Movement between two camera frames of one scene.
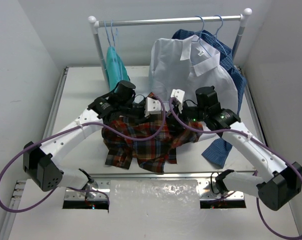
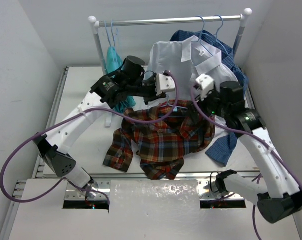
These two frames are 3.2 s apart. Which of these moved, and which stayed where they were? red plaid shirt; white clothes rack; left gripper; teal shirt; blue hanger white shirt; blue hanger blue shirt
Moved: red plaid shirt; left gripper
Stayed: white clothes rack; blue hanger blue shirt; blue hanger white shirt; teal shirt
